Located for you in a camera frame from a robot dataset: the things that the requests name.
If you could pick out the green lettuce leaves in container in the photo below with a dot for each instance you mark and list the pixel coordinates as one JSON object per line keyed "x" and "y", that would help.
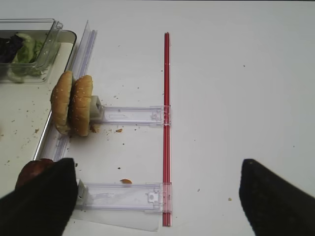
{"x": 31, "y": 61}

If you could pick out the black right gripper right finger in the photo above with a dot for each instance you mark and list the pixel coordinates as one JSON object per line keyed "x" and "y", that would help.
{"x": 272, "y": 205}

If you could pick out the white pusher block bun right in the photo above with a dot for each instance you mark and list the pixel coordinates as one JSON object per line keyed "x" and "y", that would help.
{"x": 96, "y": 108}

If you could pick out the clear pusher track lower right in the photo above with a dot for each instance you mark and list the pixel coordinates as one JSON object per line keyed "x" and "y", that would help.
{"x": 146, "y": 197}

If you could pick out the purple cabbage shreds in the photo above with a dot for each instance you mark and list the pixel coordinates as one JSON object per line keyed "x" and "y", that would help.
{"x": 9, "y": 48}

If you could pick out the clear pusher track upper right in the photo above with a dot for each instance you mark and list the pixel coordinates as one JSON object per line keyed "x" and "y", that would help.
{"x": 151, "y": 116}

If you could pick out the sesame bun top outer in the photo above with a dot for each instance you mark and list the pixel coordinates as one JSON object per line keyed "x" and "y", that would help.
{"x": 60, "y": 99}

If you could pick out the brown meat patty stack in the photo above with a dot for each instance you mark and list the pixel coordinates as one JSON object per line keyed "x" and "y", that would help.
{"x": 32, "y": 169}

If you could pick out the clear pusher track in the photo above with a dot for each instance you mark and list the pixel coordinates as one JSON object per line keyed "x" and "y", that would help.
{"x": 146, "y": 197}
{"x": 151, "y": 116}

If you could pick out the clear plastic salad container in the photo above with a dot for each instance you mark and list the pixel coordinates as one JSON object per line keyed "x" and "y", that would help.
{"x": 48, "y": 30}

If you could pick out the sesame bun top inner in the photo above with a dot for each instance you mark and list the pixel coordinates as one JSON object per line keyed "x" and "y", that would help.
{"x": 79, "y": 107}

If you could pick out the white pusher block patty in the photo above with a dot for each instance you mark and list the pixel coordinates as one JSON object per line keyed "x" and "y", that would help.
{"x": 82, "y": 192}

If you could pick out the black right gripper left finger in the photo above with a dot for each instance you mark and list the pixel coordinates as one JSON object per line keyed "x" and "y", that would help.
{"x": 42, "y": 206}

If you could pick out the white metal tray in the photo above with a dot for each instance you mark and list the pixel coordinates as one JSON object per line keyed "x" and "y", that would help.
{"x": 25, "y": 108}

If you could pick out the sesame bun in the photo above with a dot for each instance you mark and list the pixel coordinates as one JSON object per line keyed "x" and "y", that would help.
{"x": 60, "y": 99}
{"x": 79, "y": 107}

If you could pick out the red rail right side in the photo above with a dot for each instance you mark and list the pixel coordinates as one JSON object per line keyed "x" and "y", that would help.
{"x": 166, "y": 217}

